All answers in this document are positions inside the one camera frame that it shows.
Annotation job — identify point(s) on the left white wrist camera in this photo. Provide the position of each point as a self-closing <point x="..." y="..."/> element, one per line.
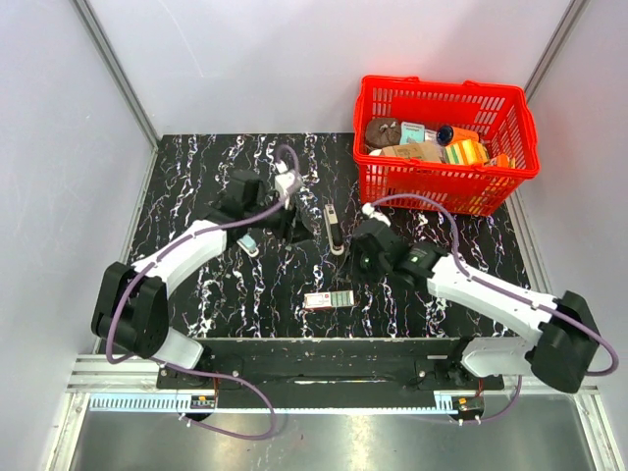
<point x="287" y="182"/>

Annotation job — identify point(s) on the red plastic basket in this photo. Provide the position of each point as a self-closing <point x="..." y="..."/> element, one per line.
<point x="498" y="113"/>

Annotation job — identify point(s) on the orange bottle blue cap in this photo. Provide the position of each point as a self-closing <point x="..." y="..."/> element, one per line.
<point x="448" y="135"/>

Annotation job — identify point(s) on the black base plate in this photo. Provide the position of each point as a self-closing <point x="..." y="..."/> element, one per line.
<point x="301" y="398"/>

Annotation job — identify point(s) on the yellow green sticky notes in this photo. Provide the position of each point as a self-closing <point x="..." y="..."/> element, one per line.
<point x="467" y="152"/>

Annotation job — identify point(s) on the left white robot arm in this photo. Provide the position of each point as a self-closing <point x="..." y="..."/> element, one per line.
<point x="132" y="315"/>

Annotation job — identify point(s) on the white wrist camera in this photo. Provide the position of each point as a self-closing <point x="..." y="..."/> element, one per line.
<point x="370" y="212"/>
<point x="287" y="182"/>

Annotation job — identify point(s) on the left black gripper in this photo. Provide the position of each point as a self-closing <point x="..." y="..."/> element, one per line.
<point x="291" y="228"/>

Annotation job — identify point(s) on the teal white box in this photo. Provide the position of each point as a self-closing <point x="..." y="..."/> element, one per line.
<point x="411" y="133"/>

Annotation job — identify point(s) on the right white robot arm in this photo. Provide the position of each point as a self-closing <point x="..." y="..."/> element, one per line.
<point x="556" y="337"/>

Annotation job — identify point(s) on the aluminium frame rail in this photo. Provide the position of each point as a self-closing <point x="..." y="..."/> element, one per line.
<point x="408" y="371"/>

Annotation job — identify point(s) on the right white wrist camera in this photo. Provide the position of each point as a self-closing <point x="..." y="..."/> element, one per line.
<point x="370" y="212"/>

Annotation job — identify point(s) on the brown round item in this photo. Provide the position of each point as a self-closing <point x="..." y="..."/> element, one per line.
<point x="382" y="132"/>

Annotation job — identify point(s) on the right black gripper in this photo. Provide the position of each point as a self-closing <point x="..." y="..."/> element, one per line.
<point x="355" y="250"/>

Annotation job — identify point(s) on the brown cardboard box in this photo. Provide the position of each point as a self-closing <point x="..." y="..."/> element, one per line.
<point x="422" y="151"/>

